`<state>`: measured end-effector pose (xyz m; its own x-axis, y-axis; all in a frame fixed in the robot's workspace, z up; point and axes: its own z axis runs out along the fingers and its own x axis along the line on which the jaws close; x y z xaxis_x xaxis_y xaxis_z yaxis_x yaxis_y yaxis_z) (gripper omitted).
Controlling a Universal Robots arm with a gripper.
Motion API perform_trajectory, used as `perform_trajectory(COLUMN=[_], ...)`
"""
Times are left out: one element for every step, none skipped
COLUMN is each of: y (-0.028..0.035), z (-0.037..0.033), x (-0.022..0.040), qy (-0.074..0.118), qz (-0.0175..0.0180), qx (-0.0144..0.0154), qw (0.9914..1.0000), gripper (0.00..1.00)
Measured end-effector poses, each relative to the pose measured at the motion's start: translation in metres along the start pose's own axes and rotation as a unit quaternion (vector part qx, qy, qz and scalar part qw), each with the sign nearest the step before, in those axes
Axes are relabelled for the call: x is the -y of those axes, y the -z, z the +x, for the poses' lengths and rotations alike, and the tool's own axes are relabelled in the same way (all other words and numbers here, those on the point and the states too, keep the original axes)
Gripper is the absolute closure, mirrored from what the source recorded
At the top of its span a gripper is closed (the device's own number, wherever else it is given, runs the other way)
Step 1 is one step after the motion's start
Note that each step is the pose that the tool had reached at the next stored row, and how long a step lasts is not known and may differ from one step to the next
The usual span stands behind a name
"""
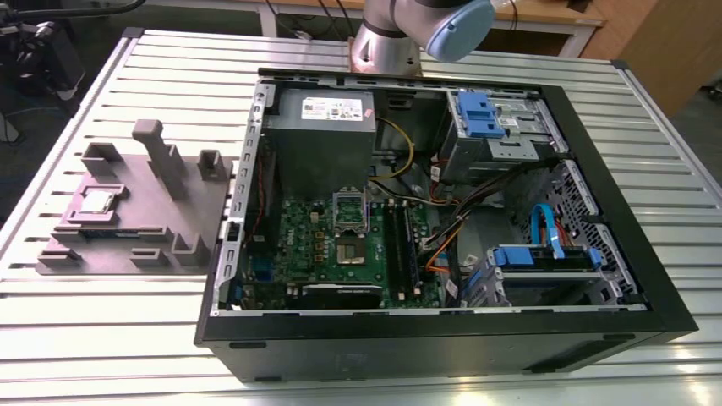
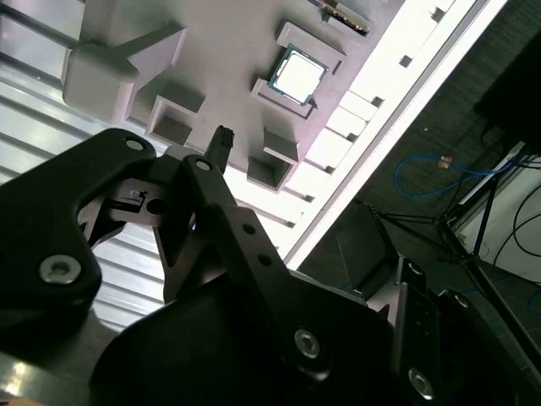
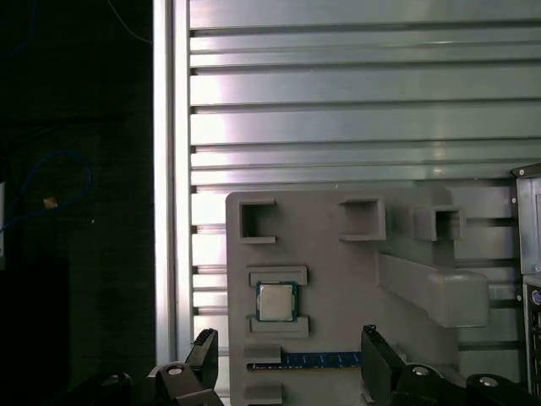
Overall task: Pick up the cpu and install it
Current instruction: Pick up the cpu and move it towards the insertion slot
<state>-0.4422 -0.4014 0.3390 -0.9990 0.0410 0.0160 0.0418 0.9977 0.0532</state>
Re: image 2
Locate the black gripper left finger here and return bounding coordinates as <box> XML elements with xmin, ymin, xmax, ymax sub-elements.
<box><xmin>0</xmin><ymin>124</ymin><xmax>335</xmax><ymax>384</ymax></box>

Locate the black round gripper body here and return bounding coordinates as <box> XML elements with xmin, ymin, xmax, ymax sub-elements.
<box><xmin>90</xmin><ymin>274</ymin><xmax>396</xmax><ymax>406</ymax></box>

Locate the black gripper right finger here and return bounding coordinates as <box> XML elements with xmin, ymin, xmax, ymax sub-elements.
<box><xmin>391</xmin><ymin>256</ymin><xmax>541</xmax><ymax>406</ymax></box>

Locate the silver square CPU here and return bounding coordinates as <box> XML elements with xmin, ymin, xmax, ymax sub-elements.
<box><xmin>268</xmin><ymin>41</ymin><xmax>330</xmax><ymax>106</ymax></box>

